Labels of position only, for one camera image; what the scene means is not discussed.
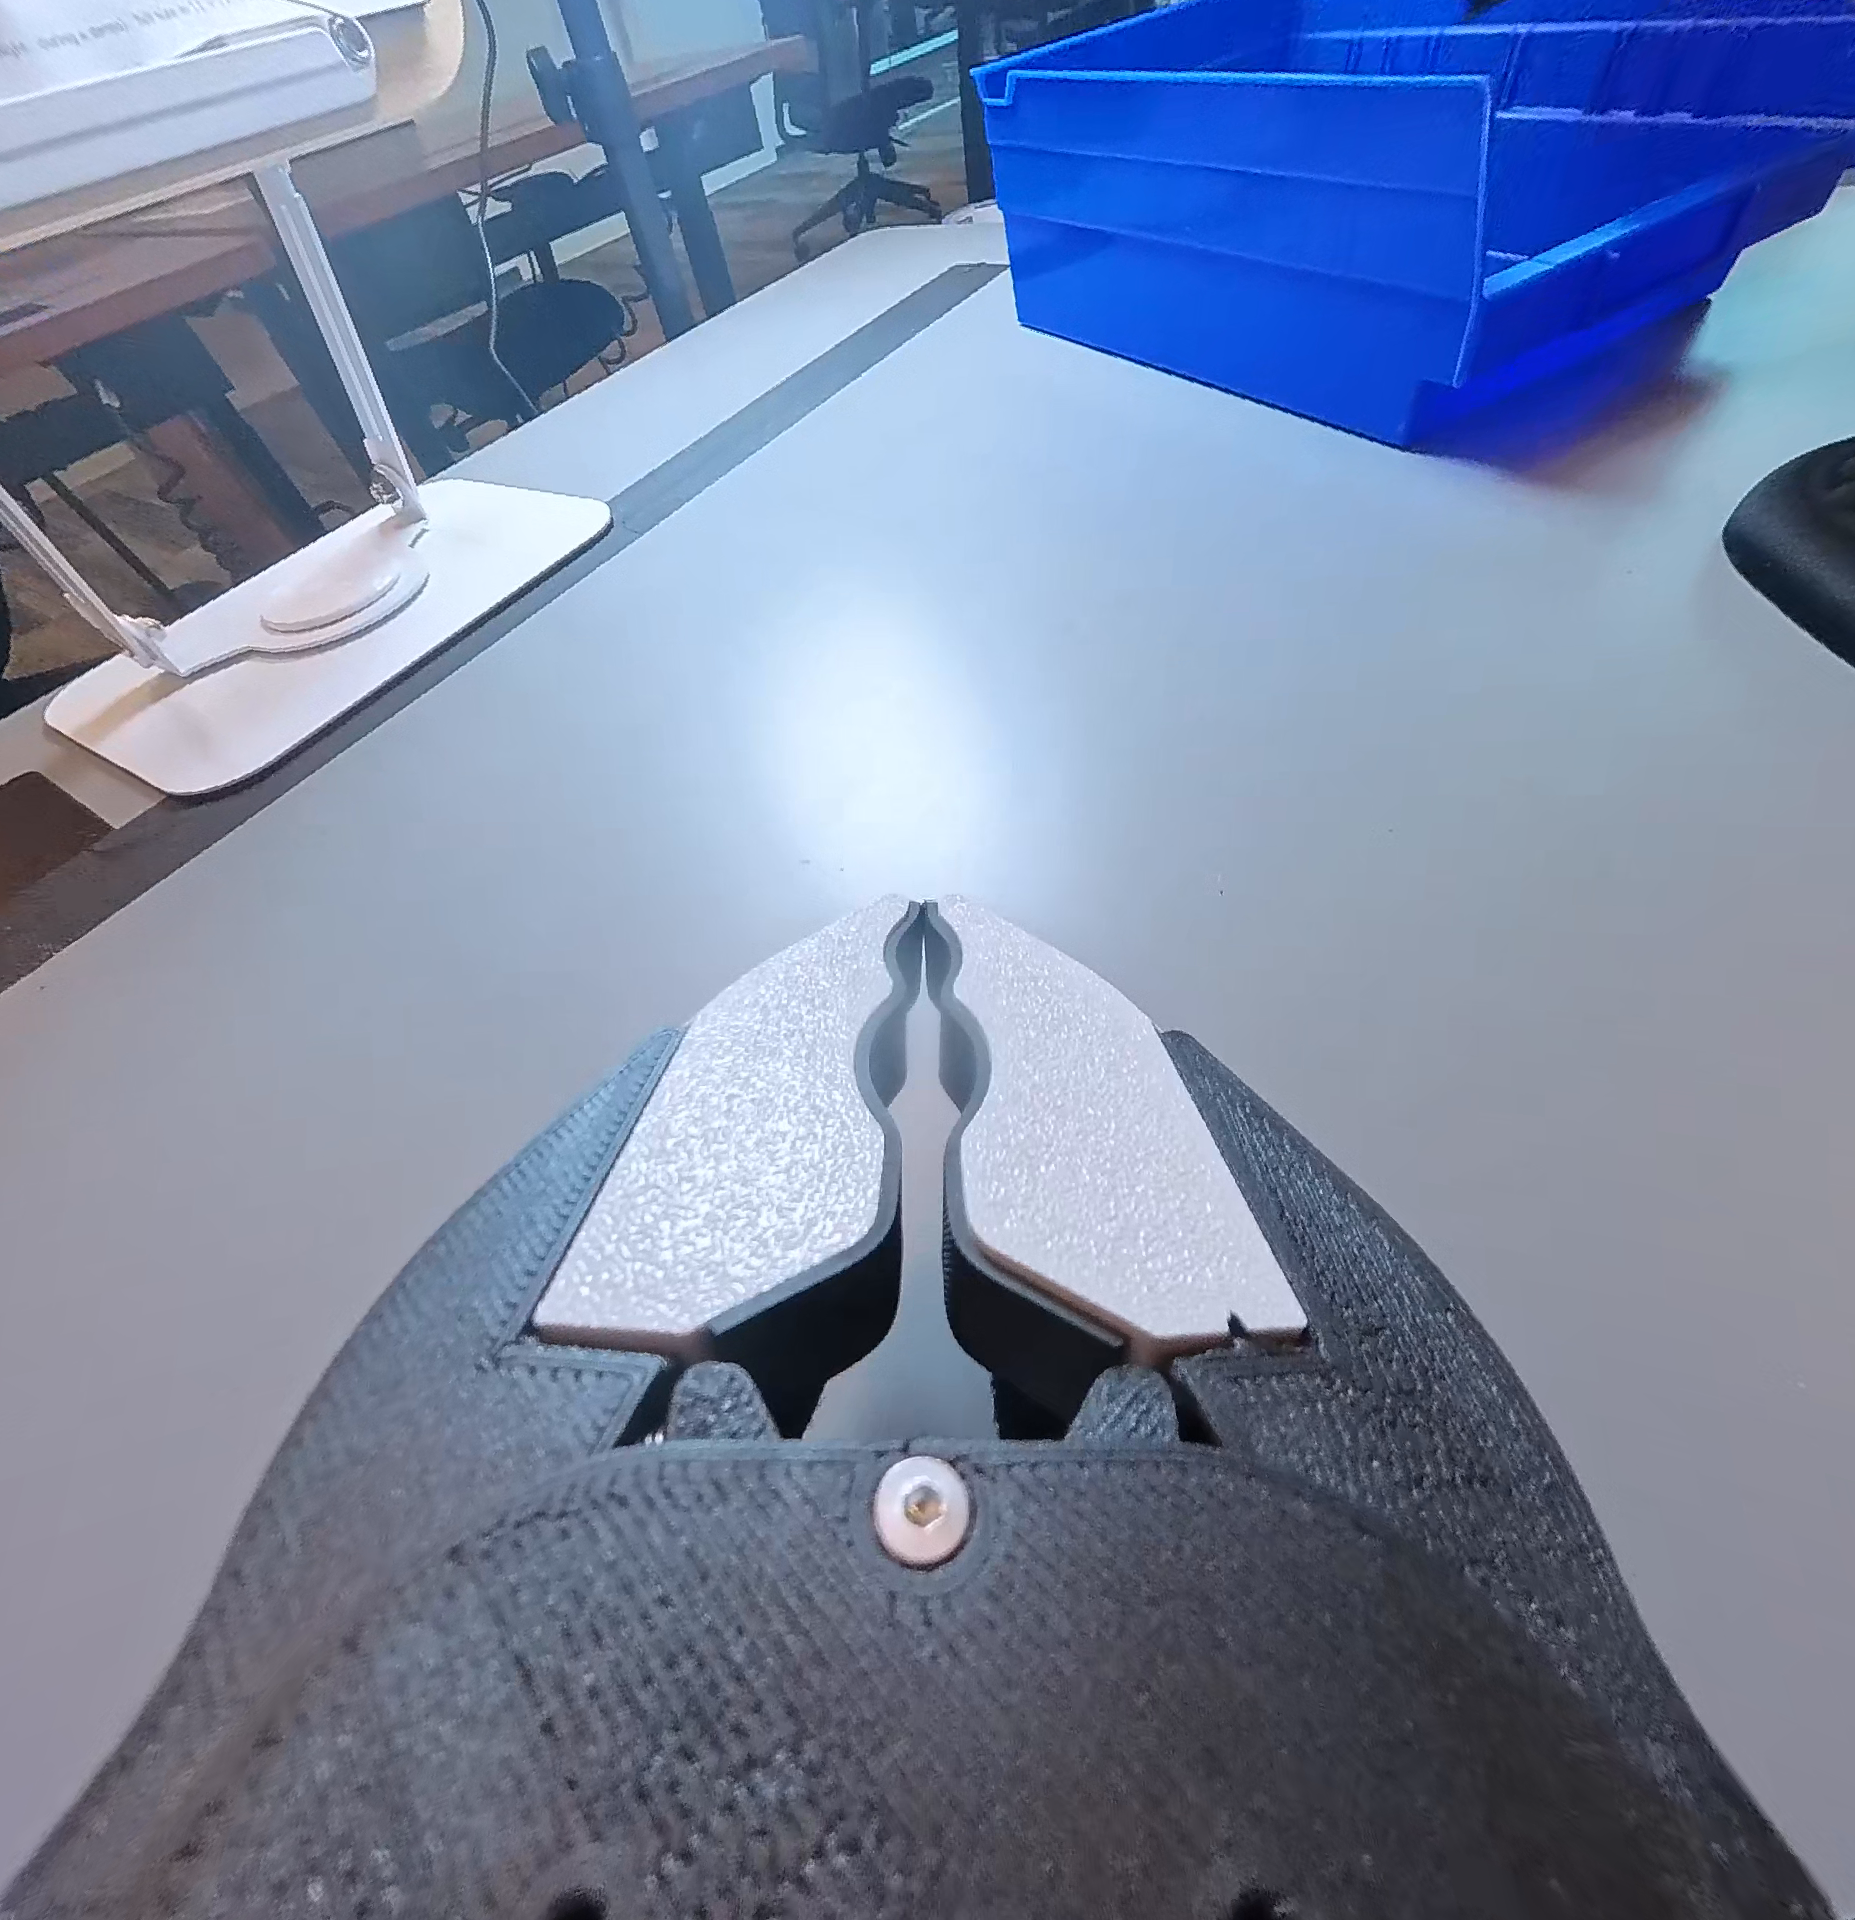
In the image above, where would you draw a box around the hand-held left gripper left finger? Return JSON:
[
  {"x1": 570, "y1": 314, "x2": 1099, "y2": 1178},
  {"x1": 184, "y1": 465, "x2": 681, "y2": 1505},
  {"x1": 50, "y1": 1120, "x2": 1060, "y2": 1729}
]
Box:
[{"x1": 533, "y1": 893, "x2": 931, "y2": 1352}]

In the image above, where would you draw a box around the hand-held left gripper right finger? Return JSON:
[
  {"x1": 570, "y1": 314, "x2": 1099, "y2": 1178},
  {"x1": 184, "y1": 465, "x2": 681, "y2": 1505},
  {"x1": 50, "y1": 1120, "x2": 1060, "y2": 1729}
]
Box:
[{"x1": 923, "y1": 890, "x2": 1316, "y2": 1372}]

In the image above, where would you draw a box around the blue plastic bin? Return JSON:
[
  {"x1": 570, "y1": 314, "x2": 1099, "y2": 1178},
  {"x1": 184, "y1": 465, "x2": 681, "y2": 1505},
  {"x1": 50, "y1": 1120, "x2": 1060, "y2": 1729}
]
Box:
[{"x1": 967, "y1": 0, "x2": 1855, "y2": 454}]

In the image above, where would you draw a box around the white document stand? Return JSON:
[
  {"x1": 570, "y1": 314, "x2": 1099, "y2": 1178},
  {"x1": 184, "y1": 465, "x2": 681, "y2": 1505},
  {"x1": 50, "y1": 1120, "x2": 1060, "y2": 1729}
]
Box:
[{"x1": 0, "y1": 0, "x2": 619, "y2": 801}]

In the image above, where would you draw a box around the black office chair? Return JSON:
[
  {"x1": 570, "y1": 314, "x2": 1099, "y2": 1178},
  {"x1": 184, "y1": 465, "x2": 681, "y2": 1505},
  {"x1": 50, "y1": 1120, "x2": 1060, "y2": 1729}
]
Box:
[
  {"x1": 782, "y1": 68, "x2": 949, "y2": 269},
  {"x1": 326, "y1": 170, "x2": 639, "y2": 452}
]

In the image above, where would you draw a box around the black mesh wrist rest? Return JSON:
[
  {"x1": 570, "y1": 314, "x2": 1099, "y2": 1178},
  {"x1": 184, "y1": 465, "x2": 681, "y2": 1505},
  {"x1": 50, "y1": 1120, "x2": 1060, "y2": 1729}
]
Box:
[{"x1": 1719, "y1": 432, "x2": 1855, "y2": 689}]

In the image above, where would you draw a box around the wooden desk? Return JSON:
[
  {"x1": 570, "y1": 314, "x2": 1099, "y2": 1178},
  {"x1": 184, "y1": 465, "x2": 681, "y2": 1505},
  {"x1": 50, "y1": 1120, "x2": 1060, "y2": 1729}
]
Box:
[{"x1": 0, "y1": 30, "x2": 811, "y2": 399}]

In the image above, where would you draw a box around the printed instruction sheet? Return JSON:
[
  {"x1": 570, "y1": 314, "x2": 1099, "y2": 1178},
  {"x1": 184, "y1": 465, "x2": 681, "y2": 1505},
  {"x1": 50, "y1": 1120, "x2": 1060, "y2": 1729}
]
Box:
[{"x1": 0, "y1": 0, "x2": 314, "y2": 113}]

